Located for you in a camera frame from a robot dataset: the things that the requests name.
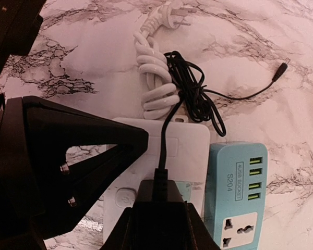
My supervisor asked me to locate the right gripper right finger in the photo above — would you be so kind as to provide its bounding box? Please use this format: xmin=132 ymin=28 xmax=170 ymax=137
xmin=186 ymin=203 xmax=220 ymax=250

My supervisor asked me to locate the black power adapter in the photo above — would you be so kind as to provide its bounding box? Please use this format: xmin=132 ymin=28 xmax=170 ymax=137
xmin=135 ymin=168 xmax=184 ymax=203

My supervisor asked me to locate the white long power strip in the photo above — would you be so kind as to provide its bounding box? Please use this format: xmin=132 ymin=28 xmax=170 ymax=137
xmin=103 ymin=118 xmax=210 ymax=241

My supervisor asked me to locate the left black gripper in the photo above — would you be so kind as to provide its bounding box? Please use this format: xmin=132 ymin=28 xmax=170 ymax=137
xmin=0 ymin=1 xmax=149 ymax=249

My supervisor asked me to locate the white strip cord and plug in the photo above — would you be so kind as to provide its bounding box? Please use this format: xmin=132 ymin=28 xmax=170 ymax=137
xmin=133 ymin=4 xmax=192 ymax=120

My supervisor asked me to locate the black adapter cable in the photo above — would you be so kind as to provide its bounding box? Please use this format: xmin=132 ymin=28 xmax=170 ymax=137
xmin=153 ymin=51 xmax=290 ymax=180

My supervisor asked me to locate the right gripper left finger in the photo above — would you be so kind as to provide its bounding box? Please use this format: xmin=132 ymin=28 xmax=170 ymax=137
xmin=100 ymin=208 xmax=138 ymax=250

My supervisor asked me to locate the teal power strip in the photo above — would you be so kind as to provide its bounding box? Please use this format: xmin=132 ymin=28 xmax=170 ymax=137
xmin=203 ymin=142 xmax=268 ymax=249

